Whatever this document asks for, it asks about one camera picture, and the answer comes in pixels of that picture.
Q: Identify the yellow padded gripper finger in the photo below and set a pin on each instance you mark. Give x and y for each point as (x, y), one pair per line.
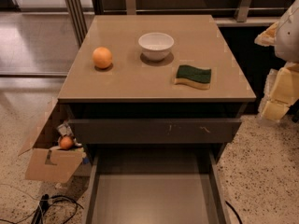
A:
(267, 37)
(281, 91)

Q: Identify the crumpled wrapper in box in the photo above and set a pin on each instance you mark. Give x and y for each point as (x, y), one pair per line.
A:
(64, 129)

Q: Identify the closed top drawer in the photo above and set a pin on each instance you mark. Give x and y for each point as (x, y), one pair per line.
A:
(154, 131)

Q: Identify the green and yellow sponge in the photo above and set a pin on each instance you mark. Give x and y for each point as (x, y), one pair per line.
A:
(194, 77)

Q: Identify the orange fruit in box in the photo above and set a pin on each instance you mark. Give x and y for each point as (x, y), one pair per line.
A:
(66, 142)

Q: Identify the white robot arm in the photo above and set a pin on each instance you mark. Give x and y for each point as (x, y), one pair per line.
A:
(286, 45)

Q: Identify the open middle drawer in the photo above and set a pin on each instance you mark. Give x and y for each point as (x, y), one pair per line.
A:
(155, 186)

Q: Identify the cardboard box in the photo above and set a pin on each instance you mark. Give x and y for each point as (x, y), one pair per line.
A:
(48, 162)

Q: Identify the orange fruit on cabinet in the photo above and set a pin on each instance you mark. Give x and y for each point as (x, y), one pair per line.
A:
(102, 57)

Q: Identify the grey drawer cabinet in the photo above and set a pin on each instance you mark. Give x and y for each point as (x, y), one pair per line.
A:
(133, 87)

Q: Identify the white ceramic bowl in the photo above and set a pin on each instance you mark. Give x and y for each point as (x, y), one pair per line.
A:
(156, 46)

